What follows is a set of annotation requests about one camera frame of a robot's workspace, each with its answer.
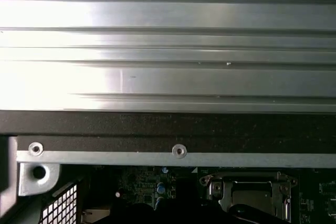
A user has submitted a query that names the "CPU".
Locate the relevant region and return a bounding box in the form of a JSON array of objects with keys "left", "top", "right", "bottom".
[{"left": 232, "top": 183, "right": 274, "bottom": 209}]

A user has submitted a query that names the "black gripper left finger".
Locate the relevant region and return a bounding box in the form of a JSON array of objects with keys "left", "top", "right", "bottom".
[{"left": 110, "top": 178, "right": 188, "bottom": 224}]

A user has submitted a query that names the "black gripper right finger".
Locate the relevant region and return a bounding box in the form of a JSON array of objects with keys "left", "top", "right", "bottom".
[{"left": 187, "top": 178, "right": 276, "bottom": 224}]

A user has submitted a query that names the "green motherboard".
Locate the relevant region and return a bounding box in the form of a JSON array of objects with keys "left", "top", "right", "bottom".
[{"left": 83, "top": 165, "right": 336, "bottom": 224}]

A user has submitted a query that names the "black open PC case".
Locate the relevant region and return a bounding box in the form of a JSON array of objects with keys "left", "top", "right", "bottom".
[{"left": 0, "top": 110, "right": 336, "bottom": 224}]

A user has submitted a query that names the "CPU socket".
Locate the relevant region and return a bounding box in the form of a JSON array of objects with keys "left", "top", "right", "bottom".
[{"left": 199, "top": 170, "right": 299, "bottom": 224}]

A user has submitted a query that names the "metal locking lever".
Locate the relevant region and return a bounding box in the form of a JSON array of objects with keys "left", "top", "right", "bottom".
[{"left": 282, "top": 197, "right": 291, "bottom": 222}]

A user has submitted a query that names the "metal socket cover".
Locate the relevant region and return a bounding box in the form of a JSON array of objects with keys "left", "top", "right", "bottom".
[{"left": 209, "top": 173, "right": 286, "bottom": 222}]

